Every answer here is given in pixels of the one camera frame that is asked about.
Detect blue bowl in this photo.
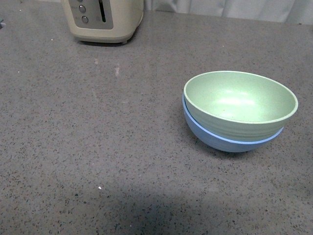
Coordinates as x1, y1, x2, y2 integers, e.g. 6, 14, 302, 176
182, 95, 284, 153

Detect green bowl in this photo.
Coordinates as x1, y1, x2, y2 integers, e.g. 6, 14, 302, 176
183, 71, 298, 141

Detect cream two-slot toaster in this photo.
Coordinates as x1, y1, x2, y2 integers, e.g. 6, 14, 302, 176
61, 0, 144, 44

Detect white curtain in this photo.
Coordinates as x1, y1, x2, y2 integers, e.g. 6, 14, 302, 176
144, 0, 313, 25

